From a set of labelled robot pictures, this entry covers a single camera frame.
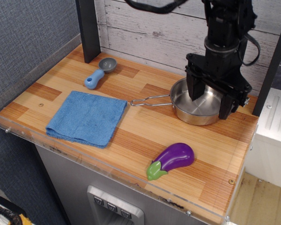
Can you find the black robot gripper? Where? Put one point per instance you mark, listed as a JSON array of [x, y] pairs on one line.
[[219, 69]]

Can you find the stainless steel pot with handle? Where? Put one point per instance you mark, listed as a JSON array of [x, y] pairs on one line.
[[200, 112]]

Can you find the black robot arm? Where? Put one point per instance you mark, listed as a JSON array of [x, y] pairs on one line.
[[229, 22]]

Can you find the blue folded napkin cloth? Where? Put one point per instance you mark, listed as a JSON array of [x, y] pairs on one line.
[[87, 119]]

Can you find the purple toy eggplant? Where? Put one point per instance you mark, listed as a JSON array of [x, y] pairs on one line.
[[175, 156]]

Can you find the white ribbed toy sink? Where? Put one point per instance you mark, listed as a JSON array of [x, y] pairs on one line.
[[263, 159]]

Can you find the grey toy fridge cabinet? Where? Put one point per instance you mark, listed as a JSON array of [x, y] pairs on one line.
[[90, 198]]

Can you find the clear acrylic table guard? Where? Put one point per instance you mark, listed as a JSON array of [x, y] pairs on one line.
[[36, 76]]

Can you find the yellow and black object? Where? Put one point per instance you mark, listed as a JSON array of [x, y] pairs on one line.
[[13, 218]]

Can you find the black vertical post right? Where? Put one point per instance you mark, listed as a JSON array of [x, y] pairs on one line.
[[272, 79]]

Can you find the black vertical post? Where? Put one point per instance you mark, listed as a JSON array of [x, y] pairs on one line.
[[88, 29], [272, 79]]

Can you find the blue handled grey scoop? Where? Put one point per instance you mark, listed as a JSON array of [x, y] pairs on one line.
[[105, 66]]

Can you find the black vertical post left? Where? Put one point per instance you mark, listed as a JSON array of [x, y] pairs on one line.
[[88, 29]]

